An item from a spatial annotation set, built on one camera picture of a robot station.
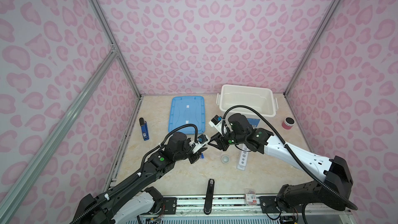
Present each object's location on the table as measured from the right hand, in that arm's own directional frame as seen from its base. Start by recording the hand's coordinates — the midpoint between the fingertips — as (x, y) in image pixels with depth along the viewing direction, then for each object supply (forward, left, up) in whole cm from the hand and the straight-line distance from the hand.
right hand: (211, 140), depth 72 cm
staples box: (-20, -19, -19) cm, 34 cm away
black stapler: (-20, +1, -22) cm, 30 cm away
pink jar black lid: (+22, -49, -17) cm, 56 cm away
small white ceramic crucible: (-1, -8, -20) cm, 22 cm away
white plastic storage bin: (+39, -34, -14) cm, 53 cm away
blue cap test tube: (+1, +5, -22) cm, 22 cm away
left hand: (0, +3, -4) cm, 5 cm away
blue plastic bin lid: (+34, +16, -20) cm, 43 cm away
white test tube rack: (-2, -18, -17) cm, 25 cm away
